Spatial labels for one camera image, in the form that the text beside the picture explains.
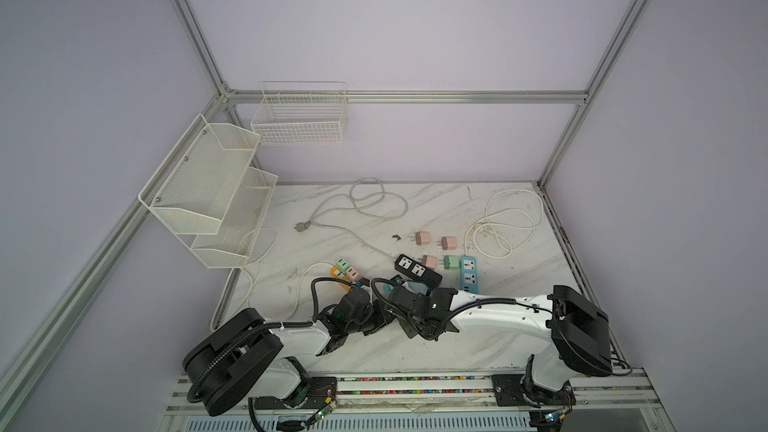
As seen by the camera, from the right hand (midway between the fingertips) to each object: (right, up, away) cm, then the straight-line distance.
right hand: (405, 318), depth 81 cm
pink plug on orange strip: (-15, +11, +6) cm, 20 cm away
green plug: (+16, +13, +14) cm, 25 cm away
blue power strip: (+21, +10, +11) cm, 26 cm away
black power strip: (+4, +11, +11) cm, 16 cm away
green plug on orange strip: (-18, +13, +7) cm, 24 cm away
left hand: (-2, 0, +2) cm, 3 cm away
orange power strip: (-22, +10, +11) cm, 27 cm away
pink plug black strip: (+16, +19, +20) cm, 32 cm away
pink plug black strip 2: (+7, +20, +23) cm, 31 cm away
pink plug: (+9, +13, +15) cm, 22 cm away
